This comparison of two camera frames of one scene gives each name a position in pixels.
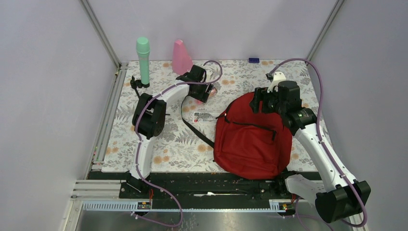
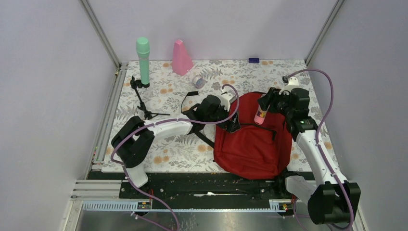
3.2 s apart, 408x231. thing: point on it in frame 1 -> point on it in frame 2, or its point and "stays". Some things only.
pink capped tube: (213, 91) -> (260, 116)
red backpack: (253, 145) stays
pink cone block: (182, 61) stays
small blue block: (254, 60) stays
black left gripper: (203, 96) -> (234, 124)
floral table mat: (185, 142) stays
